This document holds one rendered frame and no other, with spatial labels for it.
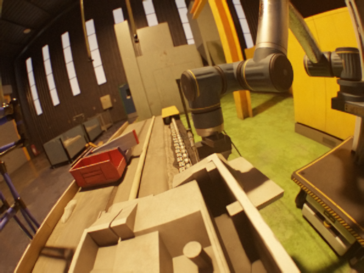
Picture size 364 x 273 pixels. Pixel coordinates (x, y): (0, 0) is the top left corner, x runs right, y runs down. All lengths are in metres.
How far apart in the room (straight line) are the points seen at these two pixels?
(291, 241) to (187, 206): 1.16
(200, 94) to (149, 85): 5.43
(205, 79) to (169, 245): 0.44
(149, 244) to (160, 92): 5.64
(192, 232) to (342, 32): 2.29
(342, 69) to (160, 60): 5.53
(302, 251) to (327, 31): 2.31
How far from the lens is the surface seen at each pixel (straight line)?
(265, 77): 0.43
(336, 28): 2.32
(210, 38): 7.81
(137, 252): 0.33
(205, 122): 0.50
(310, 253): 1.38
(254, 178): 0.61
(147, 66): 5.95
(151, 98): 5.89
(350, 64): 1.24
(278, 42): 0.49
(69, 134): 6.41
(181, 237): 0.33
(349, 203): 1.28
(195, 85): 0.47
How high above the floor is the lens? 1.18
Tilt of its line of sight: 19 degrees down
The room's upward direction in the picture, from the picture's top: 15 degrees counter-clockwise
